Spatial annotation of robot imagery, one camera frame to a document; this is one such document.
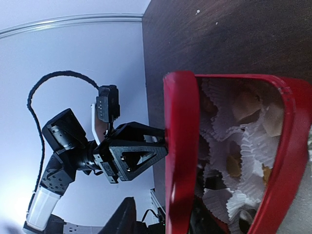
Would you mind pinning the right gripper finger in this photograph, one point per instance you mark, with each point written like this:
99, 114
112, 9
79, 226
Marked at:
124, 219

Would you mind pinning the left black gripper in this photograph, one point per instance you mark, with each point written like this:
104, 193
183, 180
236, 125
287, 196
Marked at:
129, 151

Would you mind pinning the red chocolate box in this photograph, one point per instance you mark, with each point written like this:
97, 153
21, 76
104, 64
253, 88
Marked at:
264, 122

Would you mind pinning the red box lid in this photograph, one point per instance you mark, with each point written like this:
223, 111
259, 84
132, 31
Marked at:
181, 113

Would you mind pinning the dark chocolate cube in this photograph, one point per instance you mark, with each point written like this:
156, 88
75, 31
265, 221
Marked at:
214, 183

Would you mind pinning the tan heart chocolate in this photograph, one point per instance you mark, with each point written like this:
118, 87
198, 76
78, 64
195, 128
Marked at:
233, 167

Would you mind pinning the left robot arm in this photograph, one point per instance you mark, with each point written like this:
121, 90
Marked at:
72, 152

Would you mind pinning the front aluminium rail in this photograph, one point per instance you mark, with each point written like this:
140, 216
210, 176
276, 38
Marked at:
155, 214

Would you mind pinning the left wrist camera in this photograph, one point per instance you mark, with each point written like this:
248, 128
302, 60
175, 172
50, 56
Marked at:
104, 112

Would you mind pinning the left aluminium frame post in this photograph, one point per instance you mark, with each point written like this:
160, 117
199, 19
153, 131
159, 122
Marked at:
69, 21

